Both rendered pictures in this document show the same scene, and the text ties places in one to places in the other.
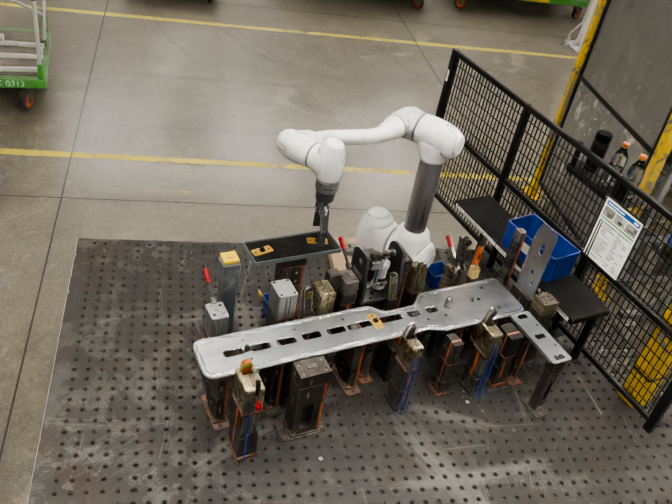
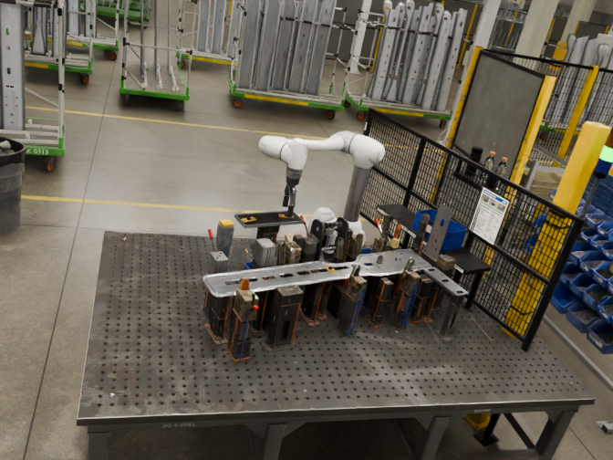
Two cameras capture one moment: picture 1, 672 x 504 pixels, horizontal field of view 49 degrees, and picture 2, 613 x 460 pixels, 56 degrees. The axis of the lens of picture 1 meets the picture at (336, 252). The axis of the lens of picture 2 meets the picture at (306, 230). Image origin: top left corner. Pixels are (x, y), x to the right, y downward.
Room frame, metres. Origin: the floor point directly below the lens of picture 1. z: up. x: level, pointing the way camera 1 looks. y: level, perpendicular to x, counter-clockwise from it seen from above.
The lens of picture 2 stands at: (-0.60, 0.10, 2.51)
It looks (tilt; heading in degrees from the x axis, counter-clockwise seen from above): 25 degrees down; 357
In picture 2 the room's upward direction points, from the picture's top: 12 degrees clockwise
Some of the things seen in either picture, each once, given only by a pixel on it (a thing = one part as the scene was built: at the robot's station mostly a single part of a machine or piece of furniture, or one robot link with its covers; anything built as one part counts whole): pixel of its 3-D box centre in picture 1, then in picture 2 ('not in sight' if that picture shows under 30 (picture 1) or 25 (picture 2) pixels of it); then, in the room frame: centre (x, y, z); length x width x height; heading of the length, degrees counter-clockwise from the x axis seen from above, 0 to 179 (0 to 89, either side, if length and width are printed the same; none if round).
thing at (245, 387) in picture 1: (246, 414); (243, 324); (1.67, 0.19, 0.88); 0.15 x 0.11 x 0.36; 32
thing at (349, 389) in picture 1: (350, 354); (312, 295); (2.10, -0.14, 0.84); 0.17 x 0.06 x 0.29; 32
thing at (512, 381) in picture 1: (518, 352); (430, 297); (2.30, -0.83, 0.84); 0.11 x 0.06 x 0.29; 32
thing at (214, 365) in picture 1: (371, 324); (327, 270); (2.12, -0.19, 1.00); 1.38 x 0.22 x 0.02; 122
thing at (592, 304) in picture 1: (526, 253); (429, 235); (2.79, -0.86, 1.02); 0.90 x 0.22 x 0.03; 32
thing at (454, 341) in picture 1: (446, 365); (380, 303); (2.14, -0.52, 0.84); 0.11 x 0.08 x 0.29; 32
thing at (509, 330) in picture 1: (501, 355); (418, 298); (2.27, -0.76, 0.84); 0.11 x 0.10 x 0.28; 32
